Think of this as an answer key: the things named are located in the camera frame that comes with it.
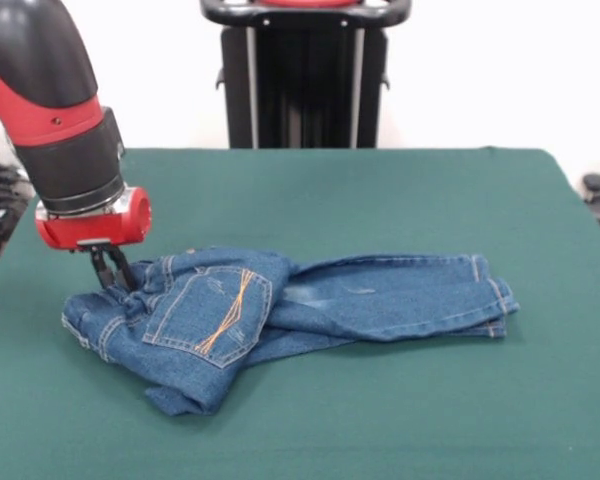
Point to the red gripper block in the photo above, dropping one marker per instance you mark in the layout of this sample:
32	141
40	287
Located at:
95	230

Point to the blue denim jeans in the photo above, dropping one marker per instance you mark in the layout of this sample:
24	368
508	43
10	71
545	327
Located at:
380	300

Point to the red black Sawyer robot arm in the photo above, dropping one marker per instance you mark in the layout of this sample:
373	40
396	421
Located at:
45	75

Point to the dark green table cloth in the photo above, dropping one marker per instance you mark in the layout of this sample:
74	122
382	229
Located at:
330	425

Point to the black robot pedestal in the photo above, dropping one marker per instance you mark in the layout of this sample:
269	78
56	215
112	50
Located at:
305	85

